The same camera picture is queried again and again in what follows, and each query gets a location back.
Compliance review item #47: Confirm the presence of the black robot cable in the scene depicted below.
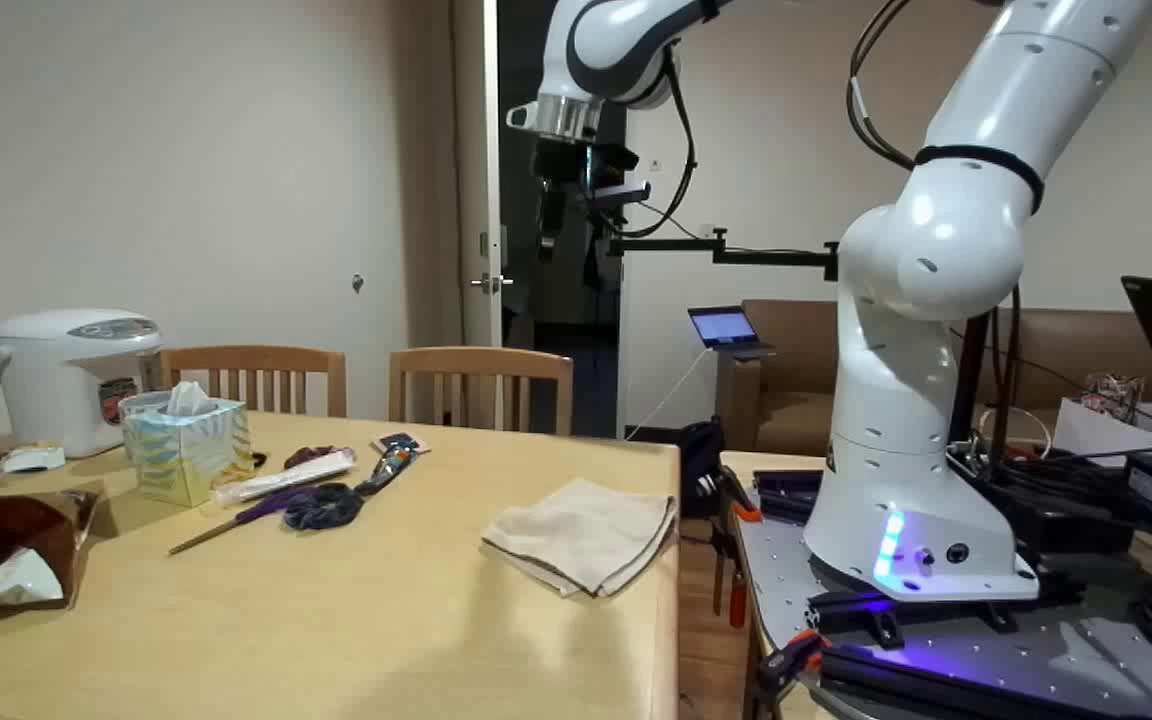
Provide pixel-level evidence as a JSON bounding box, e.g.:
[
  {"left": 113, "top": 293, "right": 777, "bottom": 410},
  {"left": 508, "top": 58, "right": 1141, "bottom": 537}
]
[{"left": 613, "top": 0, "right": 930, "bottom": 244}]

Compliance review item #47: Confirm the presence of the dark blue scrunchie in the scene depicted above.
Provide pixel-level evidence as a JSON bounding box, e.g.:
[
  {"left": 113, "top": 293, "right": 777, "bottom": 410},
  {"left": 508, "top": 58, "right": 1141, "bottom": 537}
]
[{"left": 284, "top": 482, "right": 367, "bottom": 537}]

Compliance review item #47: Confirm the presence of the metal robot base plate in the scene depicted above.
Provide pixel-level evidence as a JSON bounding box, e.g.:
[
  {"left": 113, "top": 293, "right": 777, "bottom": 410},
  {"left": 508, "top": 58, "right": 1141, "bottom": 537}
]
[{"left": 734, "top": 509, "right": 1152, "bottom": 720}]

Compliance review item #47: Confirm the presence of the red handled clamp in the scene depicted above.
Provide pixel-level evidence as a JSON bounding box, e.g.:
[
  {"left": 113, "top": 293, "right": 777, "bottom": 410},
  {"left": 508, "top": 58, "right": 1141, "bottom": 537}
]
[{"left": 751, "top": 629, "right": 829, "bottom": 688}]

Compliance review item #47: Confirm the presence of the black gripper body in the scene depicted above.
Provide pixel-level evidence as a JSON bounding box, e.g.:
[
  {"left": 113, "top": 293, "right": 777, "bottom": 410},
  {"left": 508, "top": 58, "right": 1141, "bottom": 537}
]
[{"left": 534, "top": 136, "right": 653, "bottom": 249}]

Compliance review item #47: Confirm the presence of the white tube packet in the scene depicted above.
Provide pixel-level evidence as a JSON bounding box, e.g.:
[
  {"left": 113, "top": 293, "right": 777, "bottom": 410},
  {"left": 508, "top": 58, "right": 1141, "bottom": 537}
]
[{"left": 211, "top": 448, "right": 361, "bottom": 509}]

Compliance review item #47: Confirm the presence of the brown paper bag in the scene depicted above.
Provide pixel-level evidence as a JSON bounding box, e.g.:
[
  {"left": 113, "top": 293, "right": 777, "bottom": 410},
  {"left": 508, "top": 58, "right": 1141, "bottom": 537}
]
[{"left": 0, "top": 484, "right": 110, "bottom": 608}]

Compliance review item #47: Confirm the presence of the small white wrapper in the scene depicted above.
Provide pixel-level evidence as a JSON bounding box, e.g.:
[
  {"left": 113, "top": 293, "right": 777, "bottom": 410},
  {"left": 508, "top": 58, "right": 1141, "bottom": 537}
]
[{"left": 0, "top": 443, "right": 73, "bottom": 482}]

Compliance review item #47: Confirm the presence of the wooden chair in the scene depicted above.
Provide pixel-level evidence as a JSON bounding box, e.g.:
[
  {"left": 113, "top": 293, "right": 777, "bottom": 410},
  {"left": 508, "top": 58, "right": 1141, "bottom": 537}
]
[
  {"left": 384, "top": 342, "right": 581, "bottom": 442},
  {"left": 151, "top": 342, "right": 352, "bottom": 422}
]

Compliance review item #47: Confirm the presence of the white crumpled wrapper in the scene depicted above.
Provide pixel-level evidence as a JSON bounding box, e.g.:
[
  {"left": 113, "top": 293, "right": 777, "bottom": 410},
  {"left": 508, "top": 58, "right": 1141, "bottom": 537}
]
[{"left": 0, "top": 545, "right": 67, "bottom": 629}]

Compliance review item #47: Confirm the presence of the dark red scrunchie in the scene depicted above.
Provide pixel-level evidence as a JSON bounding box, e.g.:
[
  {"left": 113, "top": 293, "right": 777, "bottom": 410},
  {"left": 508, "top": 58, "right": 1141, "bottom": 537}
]
[{"left": 282, "top": 443, "right": 342, "bottom": 473}]

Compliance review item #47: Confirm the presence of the white electric water boiler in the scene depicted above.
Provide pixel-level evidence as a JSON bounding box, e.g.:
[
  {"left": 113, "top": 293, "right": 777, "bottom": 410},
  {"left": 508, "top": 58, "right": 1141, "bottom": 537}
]
[{"left": 0, "top": 307, "right": 164, "bottom": 461}]

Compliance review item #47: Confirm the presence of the small blue screen tablet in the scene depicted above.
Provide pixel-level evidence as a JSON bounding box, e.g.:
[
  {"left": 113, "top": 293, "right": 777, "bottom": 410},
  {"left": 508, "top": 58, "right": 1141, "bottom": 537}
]
[{"left": 685, "top": 306, "right": 770, "bottom": 355}]

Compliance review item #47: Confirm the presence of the striped tissue box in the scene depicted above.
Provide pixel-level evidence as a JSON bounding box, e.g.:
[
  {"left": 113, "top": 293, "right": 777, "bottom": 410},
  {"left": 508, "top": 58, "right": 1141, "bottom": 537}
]
[{"left": 122, "top": 375, "right": 257, "bottom": 509}]

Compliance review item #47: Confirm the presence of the beige folded towel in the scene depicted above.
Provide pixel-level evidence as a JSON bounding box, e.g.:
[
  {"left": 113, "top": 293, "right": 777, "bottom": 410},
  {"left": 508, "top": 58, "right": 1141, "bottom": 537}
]
[{"left": 477, "top": 477, "right": 679, "bottom": 606}]

